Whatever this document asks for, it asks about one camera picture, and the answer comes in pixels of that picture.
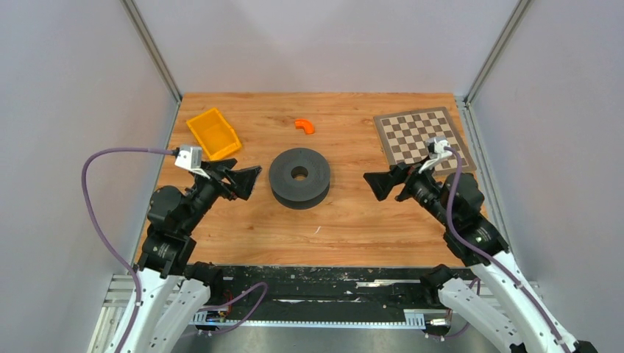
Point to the wooden chessboard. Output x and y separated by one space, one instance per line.
403 135

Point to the black cable spool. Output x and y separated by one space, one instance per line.
300 178

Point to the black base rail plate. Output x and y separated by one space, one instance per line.
293 295

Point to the aluminium frame post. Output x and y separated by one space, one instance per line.
141 27
510 27

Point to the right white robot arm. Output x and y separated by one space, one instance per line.
523 323

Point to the orange curved plastic piece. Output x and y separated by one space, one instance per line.
305 125

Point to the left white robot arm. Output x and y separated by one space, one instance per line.
171 290

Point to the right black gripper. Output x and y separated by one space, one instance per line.
380 182

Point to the right aluminium frame post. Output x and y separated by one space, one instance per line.
510 27

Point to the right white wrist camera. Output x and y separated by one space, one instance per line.
439 149

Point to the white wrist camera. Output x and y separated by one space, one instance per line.
439 149
189 158

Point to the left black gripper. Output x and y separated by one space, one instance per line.
242 180

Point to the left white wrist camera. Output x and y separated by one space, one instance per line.
189 158

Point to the left aluminium frame post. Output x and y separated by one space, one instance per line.
141 27

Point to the yellow plastic bin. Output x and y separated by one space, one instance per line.
214 134

